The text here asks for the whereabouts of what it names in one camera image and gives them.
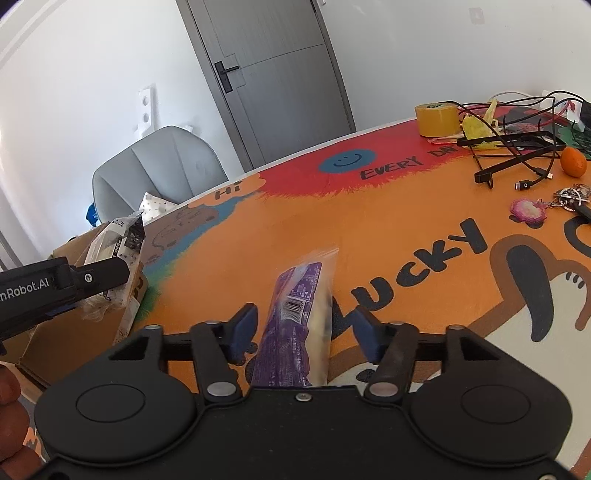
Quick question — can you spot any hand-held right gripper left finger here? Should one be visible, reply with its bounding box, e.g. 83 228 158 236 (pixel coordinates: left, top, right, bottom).
108 302 258 407

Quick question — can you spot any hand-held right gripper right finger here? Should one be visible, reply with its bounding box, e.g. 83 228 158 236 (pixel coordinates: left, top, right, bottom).
353 305 502 407

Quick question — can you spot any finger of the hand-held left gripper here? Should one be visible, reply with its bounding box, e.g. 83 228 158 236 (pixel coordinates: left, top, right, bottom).
69 256 131 305

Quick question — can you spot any white snack packet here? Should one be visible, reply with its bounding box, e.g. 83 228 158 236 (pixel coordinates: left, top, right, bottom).
82 211 147 322

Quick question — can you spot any purple snack packet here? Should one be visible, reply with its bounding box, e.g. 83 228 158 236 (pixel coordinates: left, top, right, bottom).
250 247 340 389

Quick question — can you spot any brown cardboard box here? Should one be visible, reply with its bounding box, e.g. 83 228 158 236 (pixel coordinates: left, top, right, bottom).
16 220 149 393

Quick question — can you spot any person's left hand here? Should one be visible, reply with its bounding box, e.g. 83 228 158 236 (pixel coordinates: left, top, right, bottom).
0 362 43 476

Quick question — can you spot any white dotted pillow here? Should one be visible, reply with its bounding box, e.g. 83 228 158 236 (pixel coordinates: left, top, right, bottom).
139 191 179 225

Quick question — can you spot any grey upholstered chair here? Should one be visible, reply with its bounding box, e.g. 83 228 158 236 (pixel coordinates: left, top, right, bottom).
92 126 230 228

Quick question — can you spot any yellow tape roll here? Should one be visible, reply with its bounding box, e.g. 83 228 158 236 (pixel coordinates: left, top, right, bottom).
414 102 461 138

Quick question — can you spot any black metal stand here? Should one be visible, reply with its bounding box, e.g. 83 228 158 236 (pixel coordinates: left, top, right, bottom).
456 131 567 190

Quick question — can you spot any yellow plastic bag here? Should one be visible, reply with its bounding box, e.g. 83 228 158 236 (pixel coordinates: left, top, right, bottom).
461 99 502 151

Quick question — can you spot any bunch of keys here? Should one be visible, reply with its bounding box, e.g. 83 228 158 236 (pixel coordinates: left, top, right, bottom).
549 183 591 214

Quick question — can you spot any grey door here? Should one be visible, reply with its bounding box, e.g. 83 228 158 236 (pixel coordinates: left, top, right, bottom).
175 0 357 172

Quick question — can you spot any orange mandarin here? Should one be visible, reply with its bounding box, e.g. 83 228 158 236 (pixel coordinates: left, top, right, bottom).
560 146 588 178

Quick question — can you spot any white wall bracket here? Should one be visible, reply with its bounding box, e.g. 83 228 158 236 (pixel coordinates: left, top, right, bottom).
133 84 156 138

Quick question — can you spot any pink keychain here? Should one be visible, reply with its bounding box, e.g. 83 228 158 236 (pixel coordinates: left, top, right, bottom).
510 198 546 227

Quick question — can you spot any black door handle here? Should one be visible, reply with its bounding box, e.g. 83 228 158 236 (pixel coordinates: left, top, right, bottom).
213 60 240 95

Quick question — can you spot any black cable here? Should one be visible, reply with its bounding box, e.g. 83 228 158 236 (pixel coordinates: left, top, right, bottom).
455 90 591 191

